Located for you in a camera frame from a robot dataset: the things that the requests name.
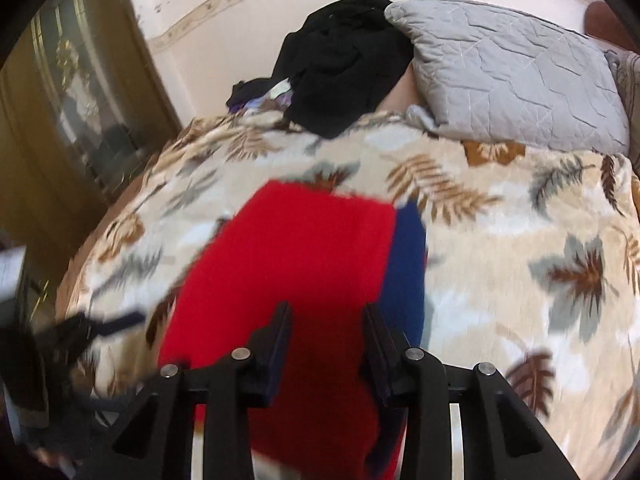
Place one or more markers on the purple white patterned cloth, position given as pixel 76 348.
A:
pixel 270 95

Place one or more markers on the blue and red knit sweater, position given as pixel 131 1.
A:
pixel 300 260

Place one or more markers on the leaf-printed fleece blanket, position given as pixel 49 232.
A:
pixel 500 260

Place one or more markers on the wooden cabinet with glass door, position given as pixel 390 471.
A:
pixel 75 135

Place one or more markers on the brown padded furniture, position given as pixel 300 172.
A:
pixel 602 22

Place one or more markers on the brown striped patterned cushion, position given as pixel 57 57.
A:
pixel 627 95

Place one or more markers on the grey quilted pillow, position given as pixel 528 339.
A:
pixel 510 70

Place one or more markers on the black clothes pile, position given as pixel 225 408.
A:
pixel 340 65

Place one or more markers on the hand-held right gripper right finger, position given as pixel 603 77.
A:
pixel 372 355

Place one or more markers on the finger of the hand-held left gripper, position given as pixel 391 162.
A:
pixel 110 325

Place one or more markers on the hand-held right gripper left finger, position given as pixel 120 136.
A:
pixel 281 350

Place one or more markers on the pink pillow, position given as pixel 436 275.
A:
pixel 400 95

